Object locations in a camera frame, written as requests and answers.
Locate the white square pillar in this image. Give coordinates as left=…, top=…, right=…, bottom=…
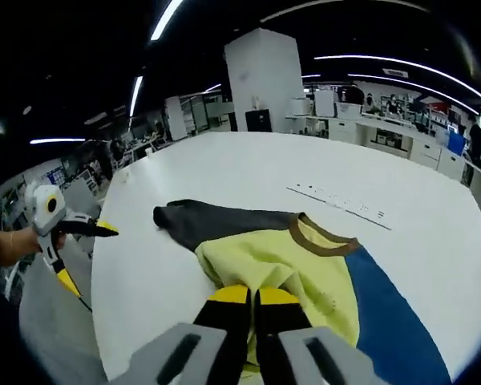
left=224, top=27, right=304, bottom=133

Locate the person's left hand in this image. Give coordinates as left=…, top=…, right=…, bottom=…
left=26, top=231, right=68, bottom=256

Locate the yellow blue grey garment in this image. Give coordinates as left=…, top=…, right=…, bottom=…
left=152, top=199, right=452, bottom=385

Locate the white flat table strip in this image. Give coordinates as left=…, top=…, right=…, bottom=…
left=285, top=183, right=393, bottom=232

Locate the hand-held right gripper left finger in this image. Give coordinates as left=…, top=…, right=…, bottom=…
left=107, top=285, right=253, bottom=385

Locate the long white counter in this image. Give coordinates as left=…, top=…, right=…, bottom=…
left=284, top=111, right=481, bottom=189

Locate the white standing board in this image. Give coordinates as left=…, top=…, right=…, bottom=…
left=315, top=90, right=338, bottom=118

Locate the blue storage box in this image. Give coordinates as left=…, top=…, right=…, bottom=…
left=447, top=131, right=466, bottom=156

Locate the long curved ceiling light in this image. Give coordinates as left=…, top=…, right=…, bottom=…
left=347, top=72, right=481, bottom=111
left=314, top=54, right=481, bottom=109

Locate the black chair back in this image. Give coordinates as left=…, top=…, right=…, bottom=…
left=245, top=108, right=272, bottom=132

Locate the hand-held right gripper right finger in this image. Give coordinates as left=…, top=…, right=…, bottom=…
left=254, top=286, right=376, bottom=385

